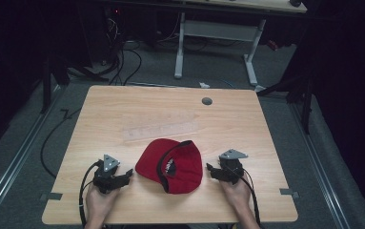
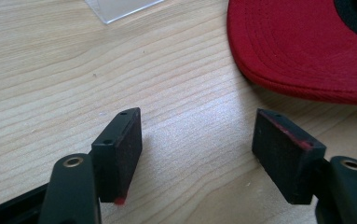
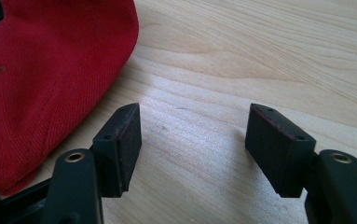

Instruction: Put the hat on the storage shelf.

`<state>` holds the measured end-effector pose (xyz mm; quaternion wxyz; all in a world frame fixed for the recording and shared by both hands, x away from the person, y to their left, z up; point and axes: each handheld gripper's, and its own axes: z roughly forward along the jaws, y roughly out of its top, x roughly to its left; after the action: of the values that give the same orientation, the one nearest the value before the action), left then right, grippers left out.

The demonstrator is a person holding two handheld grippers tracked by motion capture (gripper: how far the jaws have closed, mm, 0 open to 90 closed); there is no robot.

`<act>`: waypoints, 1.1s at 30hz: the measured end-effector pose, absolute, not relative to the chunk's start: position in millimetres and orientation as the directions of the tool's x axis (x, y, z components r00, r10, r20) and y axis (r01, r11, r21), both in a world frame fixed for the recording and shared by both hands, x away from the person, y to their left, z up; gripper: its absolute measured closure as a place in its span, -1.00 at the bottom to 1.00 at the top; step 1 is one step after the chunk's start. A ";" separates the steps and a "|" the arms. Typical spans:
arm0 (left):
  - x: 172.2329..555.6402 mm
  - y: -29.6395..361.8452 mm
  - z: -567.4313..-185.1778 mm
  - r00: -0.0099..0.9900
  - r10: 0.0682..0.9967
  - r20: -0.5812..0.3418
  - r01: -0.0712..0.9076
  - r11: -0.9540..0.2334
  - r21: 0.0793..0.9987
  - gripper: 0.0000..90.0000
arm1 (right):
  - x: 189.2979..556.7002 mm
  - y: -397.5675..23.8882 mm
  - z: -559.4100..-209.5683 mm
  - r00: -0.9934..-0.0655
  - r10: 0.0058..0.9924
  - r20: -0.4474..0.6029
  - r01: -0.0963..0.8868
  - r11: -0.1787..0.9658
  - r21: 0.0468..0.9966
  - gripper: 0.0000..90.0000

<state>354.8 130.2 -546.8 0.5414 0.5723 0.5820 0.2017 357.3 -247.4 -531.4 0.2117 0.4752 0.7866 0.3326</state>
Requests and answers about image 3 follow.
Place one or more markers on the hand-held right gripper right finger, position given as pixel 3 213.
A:
pixel 278 149

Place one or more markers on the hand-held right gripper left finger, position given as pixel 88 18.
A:
pixel 117 155

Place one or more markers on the red cap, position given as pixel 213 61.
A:
pixel 42 77

